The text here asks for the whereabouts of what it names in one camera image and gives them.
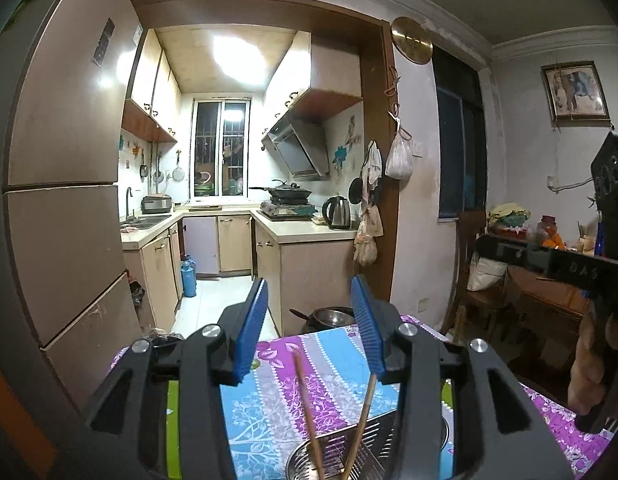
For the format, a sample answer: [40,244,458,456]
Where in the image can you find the ceiling light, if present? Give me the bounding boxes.
[211,35,268,79]

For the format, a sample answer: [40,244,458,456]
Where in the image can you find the beige refrigerator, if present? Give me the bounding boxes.
[1,0,160,411]

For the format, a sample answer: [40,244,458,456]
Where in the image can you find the round gold wall clock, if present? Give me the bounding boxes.
[390,16,434,65]

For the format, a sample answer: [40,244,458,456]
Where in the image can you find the floral striped tablecloth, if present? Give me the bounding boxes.
[106,312,617,480]

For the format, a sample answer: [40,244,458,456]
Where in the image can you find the orange wooden cabinet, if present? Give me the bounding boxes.
[0,350,60,480]

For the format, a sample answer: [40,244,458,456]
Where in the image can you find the beige wall cabinet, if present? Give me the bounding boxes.
[121,30,182,143]
[264,30,365,121]

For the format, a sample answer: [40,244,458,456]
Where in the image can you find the beige stove base cabinet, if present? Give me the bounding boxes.
[251,207,362,336]

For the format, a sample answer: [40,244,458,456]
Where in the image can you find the wooden chopstick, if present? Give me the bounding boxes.
[341,374,379,480]
[292,349,325,480]

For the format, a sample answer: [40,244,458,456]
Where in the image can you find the white hanging plastic bag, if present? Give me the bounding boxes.
[385,127,414,180]

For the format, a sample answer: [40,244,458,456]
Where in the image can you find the dark wooden side table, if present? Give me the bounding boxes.
[476,230,590,361]

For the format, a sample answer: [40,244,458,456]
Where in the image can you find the blue floor bottle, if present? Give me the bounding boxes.
[180,255,199,298]

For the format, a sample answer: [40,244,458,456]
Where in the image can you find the kitchen window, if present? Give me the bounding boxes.
[191,97,252,196]

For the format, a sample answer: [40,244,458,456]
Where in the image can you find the person's right hand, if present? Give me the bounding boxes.
[568,309,611,415]

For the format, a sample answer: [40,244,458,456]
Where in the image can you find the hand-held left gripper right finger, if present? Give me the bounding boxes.
[350,275,576,480]

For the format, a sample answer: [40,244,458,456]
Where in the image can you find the jar with orange contents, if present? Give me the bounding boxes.
[536,215,566,248]

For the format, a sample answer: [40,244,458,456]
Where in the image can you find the white cushion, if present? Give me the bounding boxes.
[466,256,507,292]

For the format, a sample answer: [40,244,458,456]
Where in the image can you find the beige sink base cabinet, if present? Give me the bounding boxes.
[121,210,185,331]

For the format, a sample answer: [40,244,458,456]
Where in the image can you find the gas stove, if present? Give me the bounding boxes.
[259,199,317,221]

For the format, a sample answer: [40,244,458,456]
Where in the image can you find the steel electric kettle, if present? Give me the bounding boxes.
[321,196,352,231]

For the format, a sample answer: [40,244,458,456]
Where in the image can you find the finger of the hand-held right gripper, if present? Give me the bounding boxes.
[476,233,554,279]

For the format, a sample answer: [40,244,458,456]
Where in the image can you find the metal pot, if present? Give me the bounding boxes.
[289,306,357,332]

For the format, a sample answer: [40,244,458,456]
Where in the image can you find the pile of cloths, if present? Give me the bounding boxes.
[486,202,532,235]

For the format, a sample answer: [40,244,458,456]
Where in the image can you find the white hanging cloth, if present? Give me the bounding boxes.
[361,141,385,196]

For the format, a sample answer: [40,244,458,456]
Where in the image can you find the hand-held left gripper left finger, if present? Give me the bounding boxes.
[54,276,270,480]

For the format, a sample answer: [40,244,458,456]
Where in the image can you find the framed wall picture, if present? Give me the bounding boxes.
[540,61,611,123]

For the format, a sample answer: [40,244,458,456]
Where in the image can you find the rice cooker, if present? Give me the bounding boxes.
[140,194,173,213]

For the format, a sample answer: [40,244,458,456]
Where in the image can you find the perforated metal chopstick holder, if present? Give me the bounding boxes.
[284,402,447,480]

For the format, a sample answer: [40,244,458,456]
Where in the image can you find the hanging bags of food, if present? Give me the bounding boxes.
[353,205,385,267]

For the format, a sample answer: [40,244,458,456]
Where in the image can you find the wooden chair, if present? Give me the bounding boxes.
[441,210,515,341]

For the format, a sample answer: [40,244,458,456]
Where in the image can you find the dark room window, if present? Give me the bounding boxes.
[433,45,490,220]

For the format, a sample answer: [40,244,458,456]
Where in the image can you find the steel range hood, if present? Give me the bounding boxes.
[261,117,332,181]

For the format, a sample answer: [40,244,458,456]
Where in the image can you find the black wok with lid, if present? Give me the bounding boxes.
[249,180,315,200]

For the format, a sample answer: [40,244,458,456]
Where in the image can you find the flower wall sticker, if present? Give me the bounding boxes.
[331,115,365,175]

